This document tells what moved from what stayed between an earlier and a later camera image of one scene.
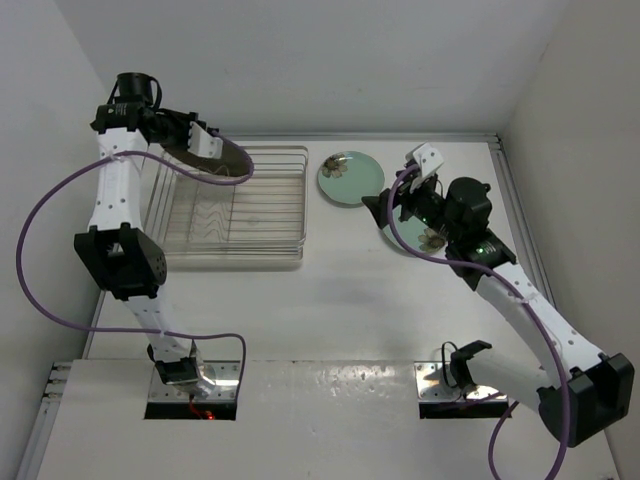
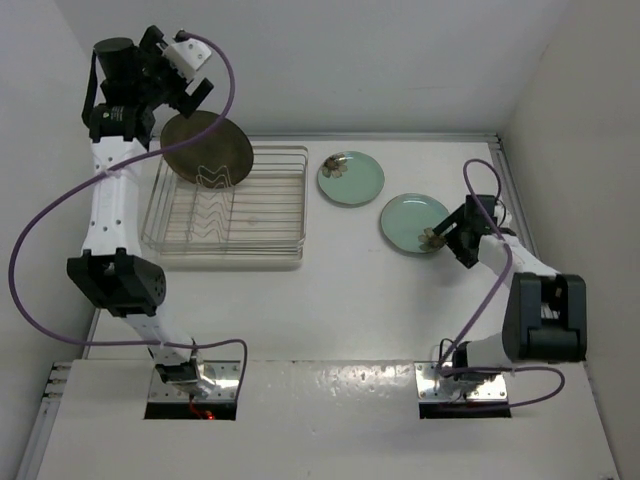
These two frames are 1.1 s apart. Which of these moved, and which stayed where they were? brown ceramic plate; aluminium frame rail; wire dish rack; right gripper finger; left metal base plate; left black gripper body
Moved: brown ceramic plate; right gripper finger; left black gripper body
Stayed: left metal base plate; aluminium frame rail; wire dish rack
